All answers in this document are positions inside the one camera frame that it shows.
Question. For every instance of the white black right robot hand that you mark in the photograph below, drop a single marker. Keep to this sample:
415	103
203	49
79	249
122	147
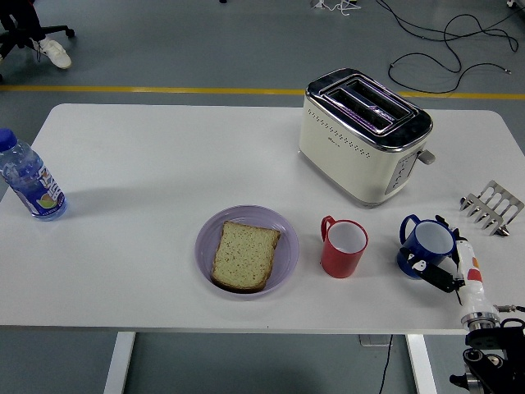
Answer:
471	279

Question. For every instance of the blue enamel cup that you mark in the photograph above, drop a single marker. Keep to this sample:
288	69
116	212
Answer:
430	240

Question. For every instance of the red enamel cup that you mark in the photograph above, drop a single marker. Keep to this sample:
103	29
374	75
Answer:
338	262

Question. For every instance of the bread slice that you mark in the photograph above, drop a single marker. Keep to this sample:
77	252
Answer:
244	256

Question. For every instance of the silver metal toast rack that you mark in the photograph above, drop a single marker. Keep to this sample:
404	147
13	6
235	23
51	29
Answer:
494	203

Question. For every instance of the white table leg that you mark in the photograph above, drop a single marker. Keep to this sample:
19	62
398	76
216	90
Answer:
119	365
422	365

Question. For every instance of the grey box under table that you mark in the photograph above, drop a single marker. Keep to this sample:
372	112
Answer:
371	340

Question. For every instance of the cream chrome toaster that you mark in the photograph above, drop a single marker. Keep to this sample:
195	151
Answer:
344	160

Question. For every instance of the purple round plate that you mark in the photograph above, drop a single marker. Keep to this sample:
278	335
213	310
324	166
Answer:
287	246

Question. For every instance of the yellow floor tape line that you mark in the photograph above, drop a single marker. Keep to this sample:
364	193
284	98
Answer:
164	89

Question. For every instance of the clear bottle blue cap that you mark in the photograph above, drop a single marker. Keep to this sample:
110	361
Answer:
35	184

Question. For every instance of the person's white shoe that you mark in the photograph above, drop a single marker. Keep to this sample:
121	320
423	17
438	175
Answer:
55	51

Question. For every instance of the person's leg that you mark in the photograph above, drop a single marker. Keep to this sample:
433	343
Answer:
30	20

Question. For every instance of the black office chair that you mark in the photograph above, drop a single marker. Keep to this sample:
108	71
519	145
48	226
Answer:
16	35

